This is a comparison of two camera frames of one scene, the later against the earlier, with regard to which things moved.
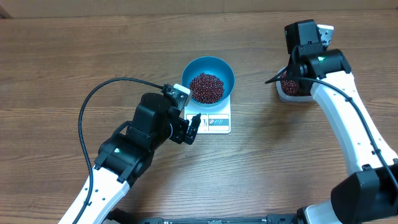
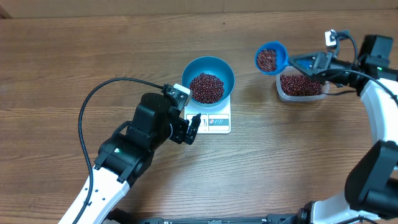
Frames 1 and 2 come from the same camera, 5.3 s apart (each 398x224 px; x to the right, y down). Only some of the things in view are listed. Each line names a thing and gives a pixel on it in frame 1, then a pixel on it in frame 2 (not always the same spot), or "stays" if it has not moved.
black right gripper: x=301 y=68 → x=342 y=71
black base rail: x=116 y=214 stays
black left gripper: x=181 y=126 stays
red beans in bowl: x=206 y=88 stays
